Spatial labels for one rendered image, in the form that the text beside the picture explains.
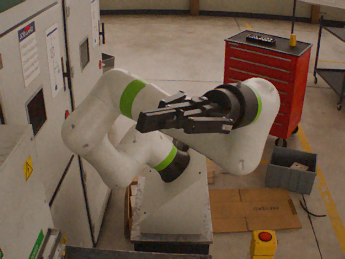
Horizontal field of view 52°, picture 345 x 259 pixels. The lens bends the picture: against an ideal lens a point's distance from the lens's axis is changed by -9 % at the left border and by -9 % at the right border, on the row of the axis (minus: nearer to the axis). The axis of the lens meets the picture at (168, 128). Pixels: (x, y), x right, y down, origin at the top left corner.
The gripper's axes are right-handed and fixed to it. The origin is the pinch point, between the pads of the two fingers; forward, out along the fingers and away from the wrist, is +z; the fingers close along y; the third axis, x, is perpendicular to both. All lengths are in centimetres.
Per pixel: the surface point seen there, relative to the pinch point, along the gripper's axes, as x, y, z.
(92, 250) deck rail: -68, 29, -27
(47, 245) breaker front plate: -61, 32, -10
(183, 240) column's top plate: -72, 17, -66
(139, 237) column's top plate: -77, 31, -56
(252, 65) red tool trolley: -36, 105, -256
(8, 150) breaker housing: -26.5, 35.8, 4.0
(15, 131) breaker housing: -26, 44, -2
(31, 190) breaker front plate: -40, 35, -4
